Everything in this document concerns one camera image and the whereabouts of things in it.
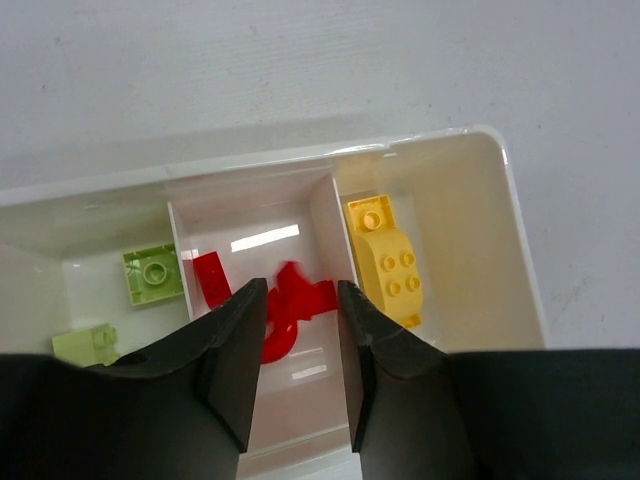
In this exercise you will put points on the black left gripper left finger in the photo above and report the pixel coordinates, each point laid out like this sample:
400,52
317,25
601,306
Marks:
179,408

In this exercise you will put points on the white three-compartment tray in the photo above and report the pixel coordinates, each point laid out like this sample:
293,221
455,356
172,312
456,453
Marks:
279,216

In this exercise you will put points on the long yellow lego brick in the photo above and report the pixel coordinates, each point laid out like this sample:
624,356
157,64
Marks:
373,214

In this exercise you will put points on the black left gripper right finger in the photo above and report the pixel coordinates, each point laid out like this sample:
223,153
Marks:
416,412

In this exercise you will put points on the small green lego brick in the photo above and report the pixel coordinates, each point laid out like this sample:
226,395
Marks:
87,347

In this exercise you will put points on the round yellow lego brick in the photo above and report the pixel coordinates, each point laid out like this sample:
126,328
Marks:
389,276

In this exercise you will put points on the red lego wing piece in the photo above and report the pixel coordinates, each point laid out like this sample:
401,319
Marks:
212,279

